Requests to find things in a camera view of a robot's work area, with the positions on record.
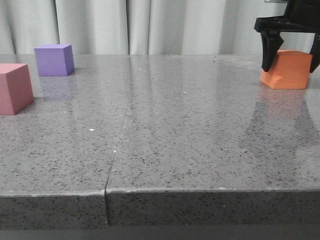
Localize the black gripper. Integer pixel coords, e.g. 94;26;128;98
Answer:
254;0;320;73

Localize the orange foam cube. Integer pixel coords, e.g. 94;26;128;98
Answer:
260;50;312;90

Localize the grey curtain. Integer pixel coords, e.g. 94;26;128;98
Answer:
0;0;320;56

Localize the purple foam cube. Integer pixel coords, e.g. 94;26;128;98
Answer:
34;44;75;77

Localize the pink foam cube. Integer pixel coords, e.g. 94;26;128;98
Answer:
0;63;34;116

